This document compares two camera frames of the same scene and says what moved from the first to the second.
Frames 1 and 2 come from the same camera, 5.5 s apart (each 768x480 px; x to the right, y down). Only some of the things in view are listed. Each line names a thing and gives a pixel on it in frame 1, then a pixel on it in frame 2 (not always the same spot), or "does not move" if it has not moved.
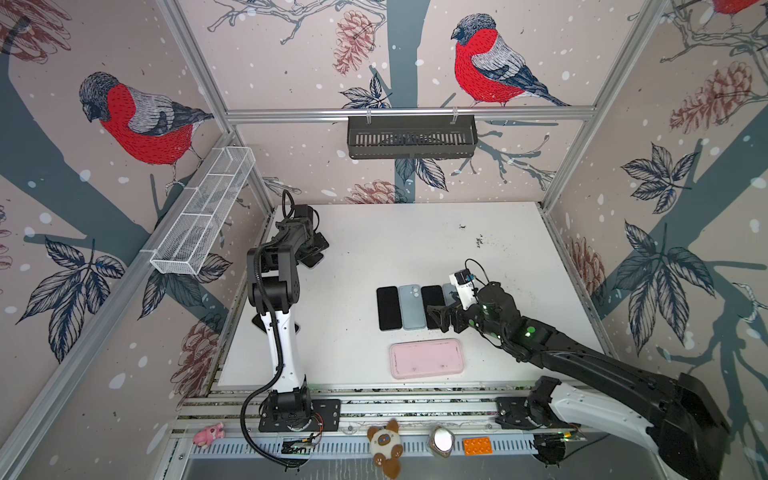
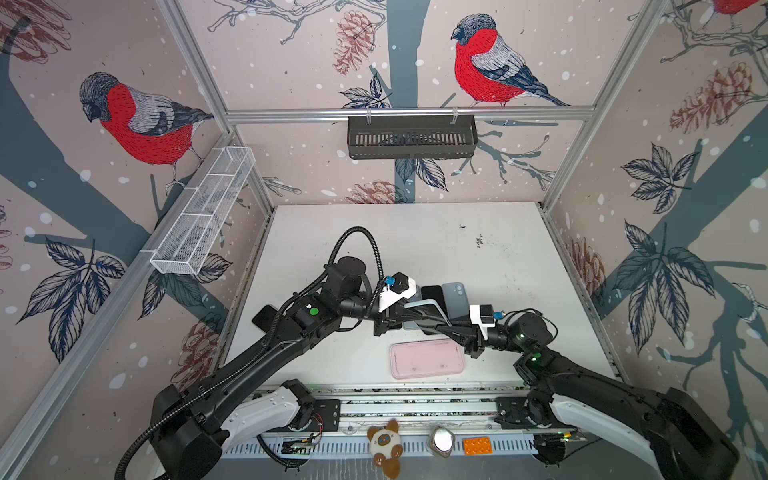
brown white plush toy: x=385 y=445 does not move
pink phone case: x=426 y=358 does not move
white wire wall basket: x=208 y=202 does not move
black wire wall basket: x=411 y=137 does not move
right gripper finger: x=440 y=315 to x=431 y=328
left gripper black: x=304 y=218 to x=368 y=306
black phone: x=258 y=321 does not move
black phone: x=432 y=295 does not move
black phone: x=314 y=251 to x=428 y=317
